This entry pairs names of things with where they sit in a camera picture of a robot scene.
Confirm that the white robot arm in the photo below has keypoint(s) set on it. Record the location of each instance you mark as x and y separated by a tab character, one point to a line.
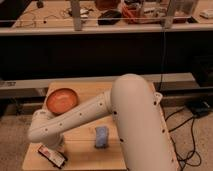
135	108

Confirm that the orange bowl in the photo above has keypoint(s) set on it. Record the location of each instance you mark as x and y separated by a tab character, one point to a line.
61	101

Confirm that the white tube bottle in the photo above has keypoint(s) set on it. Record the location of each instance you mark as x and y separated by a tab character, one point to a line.
158	97

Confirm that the black object on bench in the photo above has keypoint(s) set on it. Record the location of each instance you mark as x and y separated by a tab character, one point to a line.
109	17

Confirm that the orange tool on bench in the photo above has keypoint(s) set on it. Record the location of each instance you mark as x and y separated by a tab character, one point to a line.
130	15

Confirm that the black power box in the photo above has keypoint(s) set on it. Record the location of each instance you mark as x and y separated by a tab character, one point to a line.
199	108

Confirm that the grey metal post left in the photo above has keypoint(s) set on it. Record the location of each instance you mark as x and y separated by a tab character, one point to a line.
75	8

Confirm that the grey metal post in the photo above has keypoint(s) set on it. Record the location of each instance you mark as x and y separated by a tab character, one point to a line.
169	17
75	8

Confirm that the grey metal post right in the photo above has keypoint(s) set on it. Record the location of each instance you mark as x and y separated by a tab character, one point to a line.
169	17

